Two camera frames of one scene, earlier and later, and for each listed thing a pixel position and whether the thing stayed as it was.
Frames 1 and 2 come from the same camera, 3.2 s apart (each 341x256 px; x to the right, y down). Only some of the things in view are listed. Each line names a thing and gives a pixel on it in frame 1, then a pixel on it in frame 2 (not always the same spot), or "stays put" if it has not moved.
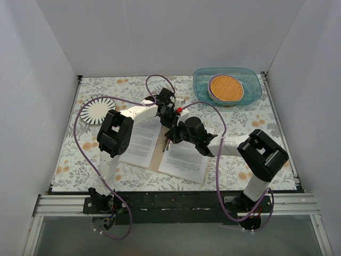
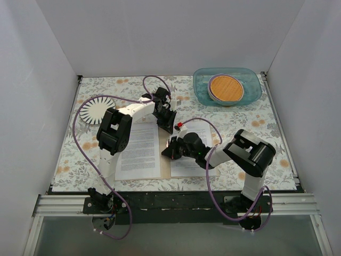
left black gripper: x=167 y=117 stays put
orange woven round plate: x=226 y=88 stays put
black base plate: x=176 y=206 stays put
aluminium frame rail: x=62 y=205 stays put
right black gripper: x=173 y=134 -> x=175 y=148
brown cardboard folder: x=163 y=146 -> x=165 y=174
